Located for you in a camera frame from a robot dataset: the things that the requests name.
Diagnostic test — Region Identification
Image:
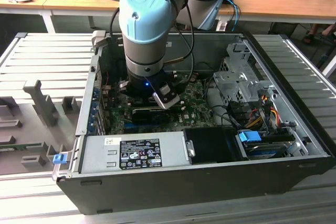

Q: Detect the blue expansion slot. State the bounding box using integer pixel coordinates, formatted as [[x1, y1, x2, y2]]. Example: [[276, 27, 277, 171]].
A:
[[123, 121, 148, 130]]

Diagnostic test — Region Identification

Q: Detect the black RAM slots bank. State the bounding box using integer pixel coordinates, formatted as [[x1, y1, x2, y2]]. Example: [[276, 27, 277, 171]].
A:
[[132, 98, 183, 111]]

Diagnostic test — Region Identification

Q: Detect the black graphics card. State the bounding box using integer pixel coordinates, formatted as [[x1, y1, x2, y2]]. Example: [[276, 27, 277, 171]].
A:
[[130, 107, 171, 125]]

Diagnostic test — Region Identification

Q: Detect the green motherboard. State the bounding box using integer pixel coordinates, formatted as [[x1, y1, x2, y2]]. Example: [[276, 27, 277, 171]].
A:
[[104, 73, 218, 135]]

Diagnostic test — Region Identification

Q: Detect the black rating label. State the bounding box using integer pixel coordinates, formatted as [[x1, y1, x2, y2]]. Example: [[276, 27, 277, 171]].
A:
[[119, 137, 163, 170]]

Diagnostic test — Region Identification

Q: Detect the grey power supply unit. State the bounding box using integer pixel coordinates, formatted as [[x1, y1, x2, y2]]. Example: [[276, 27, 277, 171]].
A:
[[80, 131, 191, 174]]

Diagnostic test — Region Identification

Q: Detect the silver metal drive cage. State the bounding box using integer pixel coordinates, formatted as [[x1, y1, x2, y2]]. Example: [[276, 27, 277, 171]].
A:
[[212, 42, 275, 109]]

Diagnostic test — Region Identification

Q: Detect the white power socket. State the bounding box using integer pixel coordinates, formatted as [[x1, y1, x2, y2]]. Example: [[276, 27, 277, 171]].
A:
[[215, 20, 228, 32]]

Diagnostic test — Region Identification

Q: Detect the black open PC case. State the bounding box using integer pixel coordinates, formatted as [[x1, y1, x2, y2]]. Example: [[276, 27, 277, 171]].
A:
[[52, 31, 336, 216]]

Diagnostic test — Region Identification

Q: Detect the blue plastic latch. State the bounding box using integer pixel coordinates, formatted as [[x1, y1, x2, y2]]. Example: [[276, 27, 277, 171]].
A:
[[52, 154, 66, 165]]

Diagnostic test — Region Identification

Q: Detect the grey parts rack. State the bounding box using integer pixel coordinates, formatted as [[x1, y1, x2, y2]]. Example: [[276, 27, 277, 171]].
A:
[[0, 79, 82, 176]]

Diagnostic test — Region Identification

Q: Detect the blue disk carrier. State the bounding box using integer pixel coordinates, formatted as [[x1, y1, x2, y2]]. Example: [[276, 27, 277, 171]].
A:
[[238, 131, 261, 143]]

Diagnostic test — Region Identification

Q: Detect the wooden desk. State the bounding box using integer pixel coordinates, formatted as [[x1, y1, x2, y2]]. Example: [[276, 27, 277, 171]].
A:
[[0, 0, 336, 35]]

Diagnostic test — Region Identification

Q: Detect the green RAM stick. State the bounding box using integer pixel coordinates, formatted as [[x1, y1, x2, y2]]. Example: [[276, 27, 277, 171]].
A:
[[0, 142, 43, 151]]

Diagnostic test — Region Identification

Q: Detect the hard disk drive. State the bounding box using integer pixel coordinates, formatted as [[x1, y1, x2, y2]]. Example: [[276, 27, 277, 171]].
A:
[[243, 141, 292, 159]]

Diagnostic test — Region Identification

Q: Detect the person's sandalled foot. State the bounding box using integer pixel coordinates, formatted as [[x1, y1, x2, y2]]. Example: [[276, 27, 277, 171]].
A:
[[301, 23, 336, 45]]

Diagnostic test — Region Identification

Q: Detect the white table leg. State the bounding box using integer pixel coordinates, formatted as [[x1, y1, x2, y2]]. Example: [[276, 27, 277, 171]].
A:
[[321, 50, 336, 77]]

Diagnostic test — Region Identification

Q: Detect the small grey wrist camera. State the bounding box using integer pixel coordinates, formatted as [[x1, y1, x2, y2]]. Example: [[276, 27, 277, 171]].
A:
[[118, 80, 130, 94]]

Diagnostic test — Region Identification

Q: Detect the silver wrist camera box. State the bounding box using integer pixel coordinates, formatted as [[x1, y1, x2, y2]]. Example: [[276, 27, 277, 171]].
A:
[[152, 82, 181, 110]]

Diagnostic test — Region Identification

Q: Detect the thin red wire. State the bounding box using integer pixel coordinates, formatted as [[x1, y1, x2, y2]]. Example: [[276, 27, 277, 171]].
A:
[[102, 70, 113, 90]]

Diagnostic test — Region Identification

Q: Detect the copper coloured cable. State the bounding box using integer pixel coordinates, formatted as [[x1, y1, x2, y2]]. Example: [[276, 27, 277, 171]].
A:
[[164, 56, 186, 65]]

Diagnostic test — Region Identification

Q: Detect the grey case latch handle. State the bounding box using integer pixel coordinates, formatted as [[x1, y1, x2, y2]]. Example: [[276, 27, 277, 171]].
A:
[[91, 30, 106, 50]]

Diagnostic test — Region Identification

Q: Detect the black internal cable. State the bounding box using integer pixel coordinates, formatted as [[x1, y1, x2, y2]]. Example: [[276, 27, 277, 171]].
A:
[[204, 77, 237, 127]]

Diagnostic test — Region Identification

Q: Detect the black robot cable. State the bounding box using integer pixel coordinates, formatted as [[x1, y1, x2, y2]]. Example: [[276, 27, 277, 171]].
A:
[[109, 0, 196, 84]]

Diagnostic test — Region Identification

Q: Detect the blue cable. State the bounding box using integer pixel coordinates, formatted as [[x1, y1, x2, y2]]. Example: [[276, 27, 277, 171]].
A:
[[223, 0, 242, 35]]

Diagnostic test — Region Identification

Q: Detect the yellow orange wire bundle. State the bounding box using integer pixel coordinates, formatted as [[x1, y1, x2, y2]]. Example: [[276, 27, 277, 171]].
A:
[[246, 98, 281, 130]]

